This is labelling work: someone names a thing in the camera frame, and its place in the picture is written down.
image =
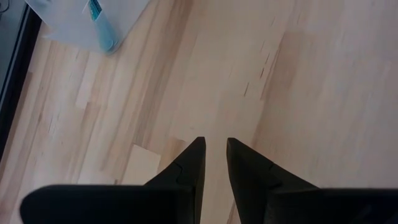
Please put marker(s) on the iridescent rainbow spoon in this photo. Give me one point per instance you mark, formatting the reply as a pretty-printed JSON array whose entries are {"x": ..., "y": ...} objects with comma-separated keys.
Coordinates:
[{"x": 105, "y": 37}]

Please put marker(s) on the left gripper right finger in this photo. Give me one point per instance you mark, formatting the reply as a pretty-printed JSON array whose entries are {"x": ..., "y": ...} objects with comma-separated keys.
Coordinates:
[{"x": 295, "y": 205}]

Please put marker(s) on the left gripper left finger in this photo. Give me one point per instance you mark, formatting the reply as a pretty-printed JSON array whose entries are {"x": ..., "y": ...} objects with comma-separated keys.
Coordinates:
[{"x": 140, "y": 205}]

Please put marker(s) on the translucent plastic bin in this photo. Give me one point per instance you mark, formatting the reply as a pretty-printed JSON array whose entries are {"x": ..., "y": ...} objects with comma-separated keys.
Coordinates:
[{"x": 62, "y": 28}]

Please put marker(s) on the black aluminium table frame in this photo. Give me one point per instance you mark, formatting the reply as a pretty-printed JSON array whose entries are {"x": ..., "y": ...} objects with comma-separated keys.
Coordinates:
[{"x": 18, "y": 71}]

